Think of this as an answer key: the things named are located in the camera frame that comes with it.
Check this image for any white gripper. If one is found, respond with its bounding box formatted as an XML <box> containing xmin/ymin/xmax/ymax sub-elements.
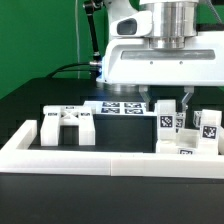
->
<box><xmin>103</xmin><ymin>31</ymin><xmax>224</xmax><ymax>112</ymax></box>

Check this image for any white chair seat part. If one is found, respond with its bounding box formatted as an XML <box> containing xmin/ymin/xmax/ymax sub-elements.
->
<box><xmin>155</xmin><ymin>127</ymin><xmax>224</xmax><ymax>156</ymax></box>

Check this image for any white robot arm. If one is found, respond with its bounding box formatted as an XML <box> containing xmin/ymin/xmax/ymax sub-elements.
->
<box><xmin>97</xmin><ymin>0</ymin><xmax>224</xmax><ymax>110</ymax></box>

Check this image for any white chair back part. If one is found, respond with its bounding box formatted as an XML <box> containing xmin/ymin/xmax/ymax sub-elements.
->
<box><xmin>40</xmin><ymin>105</ymin><xmax>96</xmax><ymax>146</ymax></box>

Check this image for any small tagged white cube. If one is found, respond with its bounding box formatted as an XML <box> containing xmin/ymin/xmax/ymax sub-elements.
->
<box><xmin>176</xmin><ymin>112</ymin><xmax>186</xmax><ymax>129</ymax></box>
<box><xmin>193</xmin><ymin>111</ymin><xmax>202</xmax><ymax>128</ymax></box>

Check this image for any white sheet with tags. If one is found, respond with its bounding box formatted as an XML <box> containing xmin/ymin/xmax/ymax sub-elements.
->
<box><xmin>84</xmin><ymin>101</ymin><xmax>156</xmax><ymax>117</ymax></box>

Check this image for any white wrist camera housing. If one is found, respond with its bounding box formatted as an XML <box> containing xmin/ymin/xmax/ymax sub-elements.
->
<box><xmin>110</xmin><ymin>11</ymin><xmax>152</xmax><ymax>37</ymax></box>

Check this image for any black cable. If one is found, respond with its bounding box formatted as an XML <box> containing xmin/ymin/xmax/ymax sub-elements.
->
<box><xmin>45</xmin><ymin>61</ymin><xmax>101</xmax><ymax>80</ymax></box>

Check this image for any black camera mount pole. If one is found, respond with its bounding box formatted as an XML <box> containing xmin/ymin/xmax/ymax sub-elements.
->
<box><xmin>83</xmin><ymin>0</ymin><xmax>101</xmax><ymax>66</ymax></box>

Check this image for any white U-shaped border frame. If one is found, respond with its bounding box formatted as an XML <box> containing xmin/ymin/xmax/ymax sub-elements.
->
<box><xmin>0</xmin><ymin>120</ymin><xmax>224</xmax><ymax>179</ymax></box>

